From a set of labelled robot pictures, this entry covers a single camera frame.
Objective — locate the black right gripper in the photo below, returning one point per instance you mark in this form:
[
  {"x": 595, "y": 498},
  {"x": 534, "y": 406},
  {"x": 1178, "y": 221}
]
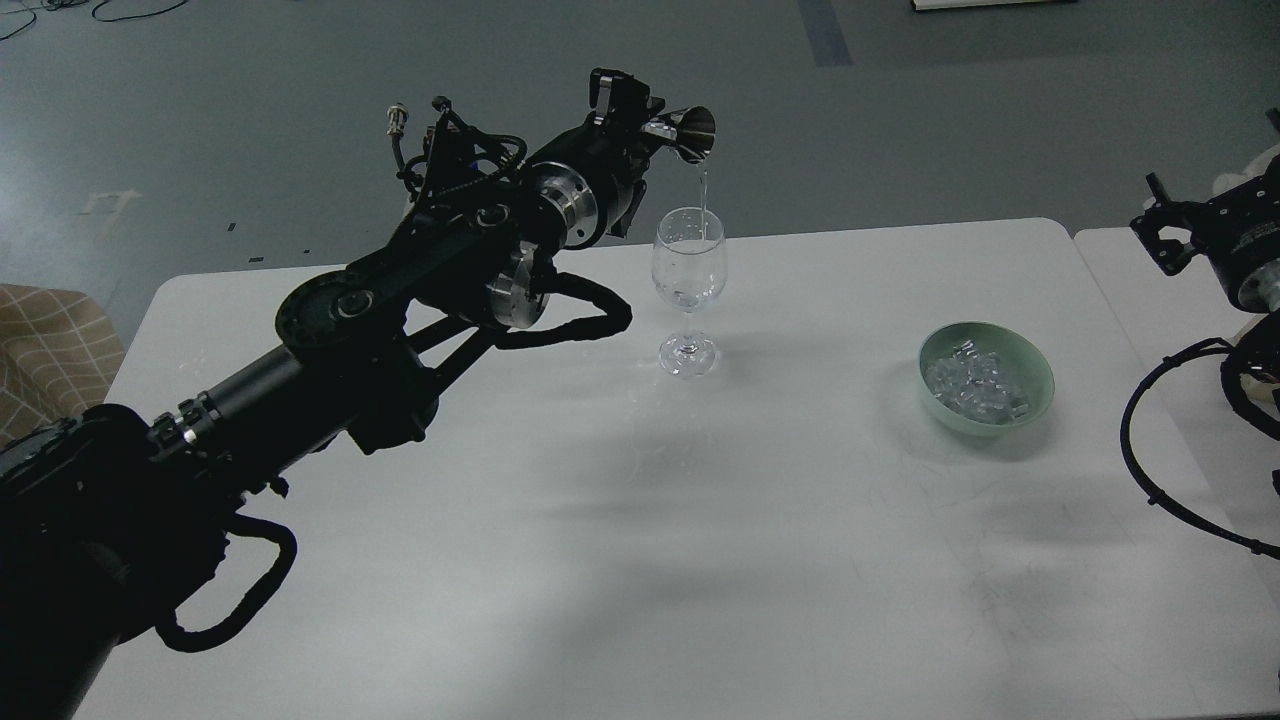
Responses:
[{"x": 1239, "y": 234}]

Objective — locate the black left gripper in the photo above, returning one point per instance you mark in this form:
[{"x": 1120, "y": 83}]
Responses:
[{"x": 587, "y": 182}]

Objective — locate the steel double jigger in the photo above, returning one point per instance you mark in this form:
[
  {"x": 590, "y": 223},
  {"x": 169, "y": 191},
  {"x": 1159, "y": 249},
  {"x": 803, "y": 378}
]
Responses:
[{"x": 691, "y": 132}]

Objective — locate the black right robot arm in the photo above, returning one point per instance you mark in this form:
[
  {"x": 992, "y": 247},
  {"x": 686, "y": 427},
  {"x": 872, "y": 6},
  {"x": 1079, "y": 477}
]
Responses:
[{"x": 1252, "y": 356}]

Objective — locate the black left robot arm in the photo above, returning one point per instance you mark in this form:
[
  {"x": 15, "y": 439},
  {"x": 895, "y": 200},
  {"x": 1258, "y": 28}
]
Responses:
[{"x": 114, "y": 526}]

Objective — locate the clear wine glass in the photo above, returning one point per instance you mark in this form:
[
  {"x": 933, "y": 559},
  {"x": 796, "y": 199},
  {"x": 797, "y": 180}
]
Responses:
[{"x": 690, "y": 268}]

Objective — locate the clear ice cubes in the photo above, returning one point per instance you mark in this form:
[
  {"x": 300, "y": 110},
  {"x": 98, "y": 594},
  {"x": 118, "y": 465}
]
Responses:
[{"x": 972, "y": 381}]

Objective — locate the grey floor tape marker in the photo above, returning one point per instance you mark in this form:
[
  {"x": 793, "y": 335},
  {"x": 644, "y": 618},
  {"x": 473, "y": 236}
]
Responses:
[{"x": 427, "y": 182}]

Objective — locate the green bowl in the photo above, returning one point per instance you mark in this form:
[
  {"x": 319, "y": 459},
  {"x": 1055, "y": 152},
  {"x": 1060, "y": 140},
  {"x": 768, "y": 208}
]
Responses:
[{"x": 1025, "y": 361}]

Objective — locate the beige checkered chair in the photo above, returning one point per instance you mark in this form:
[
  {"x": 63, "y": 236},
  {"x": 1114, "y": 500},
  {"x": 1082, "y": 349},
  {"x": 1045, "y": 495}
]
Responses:
[{"x": 59, "y": 355}]

